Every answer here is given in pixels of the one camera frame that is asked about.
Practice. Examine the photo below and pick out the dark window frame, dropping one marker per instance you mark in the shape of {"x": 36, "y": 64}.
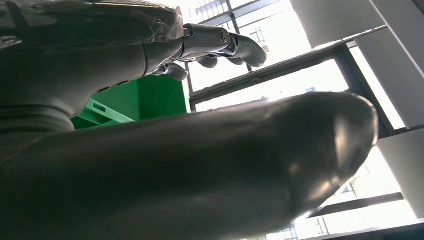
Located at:
{"x": 281, "y": 71}

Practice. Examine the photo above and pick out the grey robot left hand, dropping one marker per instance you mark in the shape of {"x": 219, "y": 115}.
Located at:
{"x": 198, "y": 165}

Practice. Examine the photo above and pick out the green plastic crate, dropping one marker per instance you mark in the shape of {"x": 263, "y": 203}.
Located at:
{"x": 155, "y": 96}

